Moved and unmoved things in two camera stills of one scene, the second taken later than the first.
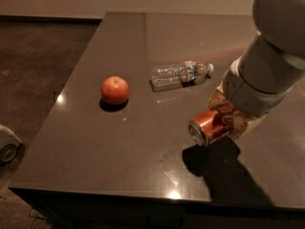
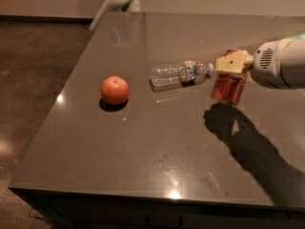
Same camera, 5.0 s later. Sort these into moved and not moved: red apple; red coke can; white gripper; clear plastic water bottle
Moved: white gripper; red coke can
Not moved: red apple; clear plastic water bottle
